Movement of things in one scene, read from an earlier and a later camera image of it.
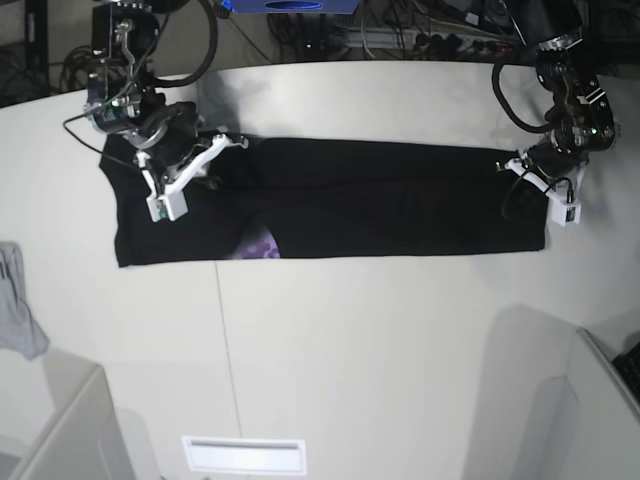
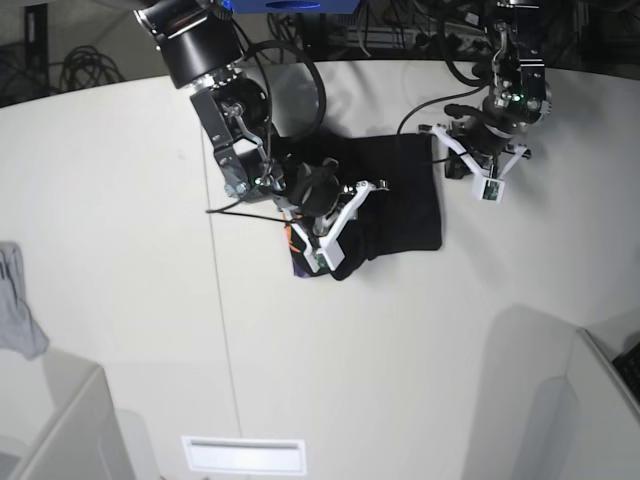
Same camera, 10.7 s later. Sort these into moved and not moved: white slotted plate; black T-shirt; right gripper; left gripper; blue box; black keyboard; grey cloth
Moved: left gripper; right gripper; black T-shirt
Not moved: black keyboard; white slotted plate; blue box; grey cloth
